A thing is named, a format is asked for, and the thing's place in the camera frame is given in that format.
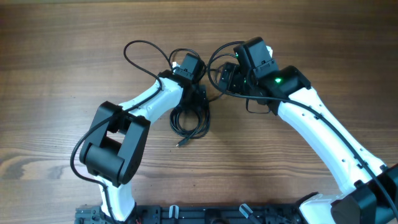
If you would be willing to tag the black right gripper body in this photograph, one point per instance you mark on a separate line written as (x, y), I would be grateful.
(239, 83)

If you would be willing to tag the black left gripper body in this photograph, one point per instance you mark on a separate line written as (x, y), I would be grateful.
(198, 99)

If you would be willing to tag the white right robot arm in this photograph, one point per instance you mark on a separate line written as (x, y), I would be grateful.
(368, 187)

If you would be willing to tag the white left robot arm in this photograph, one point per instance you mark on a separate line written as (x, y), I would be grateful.
(113, 147)

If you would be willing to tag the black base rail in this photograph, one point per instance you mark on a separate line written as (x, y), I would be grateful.
(268, 214)

